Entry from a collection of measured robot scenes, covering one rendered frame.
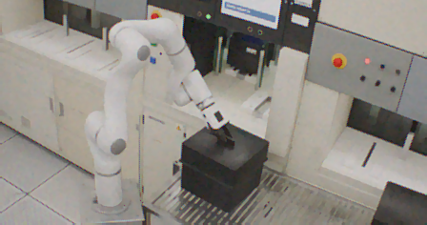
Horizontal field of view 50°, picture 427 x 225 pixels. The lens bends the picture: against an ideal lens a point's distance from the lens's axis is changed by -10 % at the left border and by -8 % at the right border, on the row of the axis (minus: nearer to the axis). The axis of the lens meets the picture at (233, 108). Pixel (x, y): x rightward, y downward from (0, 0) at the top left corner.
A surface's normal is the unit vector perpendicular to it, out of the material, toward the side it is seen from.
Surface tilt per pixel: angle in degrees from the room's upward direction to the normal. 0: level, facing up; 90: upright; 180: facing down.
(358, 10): 90
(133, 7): 90
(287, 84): 90
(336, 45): 90
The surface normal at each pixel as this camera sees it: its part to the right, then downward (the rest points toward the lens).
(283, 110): -0.47, 0.41
